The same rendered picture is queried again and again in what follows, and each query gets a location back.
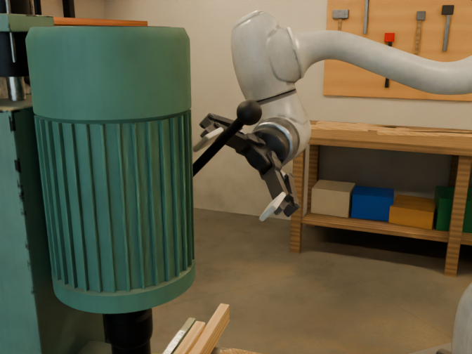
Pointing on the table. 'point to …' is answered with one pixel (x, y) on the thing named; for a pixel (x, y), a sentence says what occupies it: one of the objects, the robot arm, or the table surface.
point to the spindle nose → (130, 331)
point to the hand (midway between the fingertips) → (236, 177)
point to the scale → (174, 342)
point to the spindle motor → (115, 162)
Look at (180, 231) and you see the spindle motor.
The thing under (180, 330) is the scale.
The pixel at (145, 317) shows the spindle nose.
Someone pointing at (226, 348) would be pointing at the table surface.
